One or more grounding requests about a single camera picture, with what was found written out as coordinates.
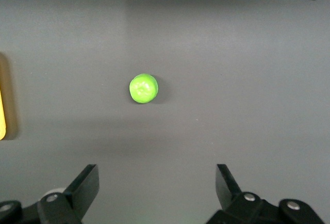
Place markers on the green ball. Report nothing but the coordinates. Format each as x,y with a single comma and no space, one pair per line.
143,89

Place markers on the yellow plastic tray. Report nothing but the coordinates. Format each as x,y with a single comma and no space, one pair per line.
2,120

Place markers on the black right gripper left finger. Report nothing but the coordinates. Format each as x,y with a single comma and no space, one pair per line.
82,190

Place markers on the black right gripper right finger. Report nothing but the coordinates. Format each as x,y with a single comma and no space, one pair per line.
227,190

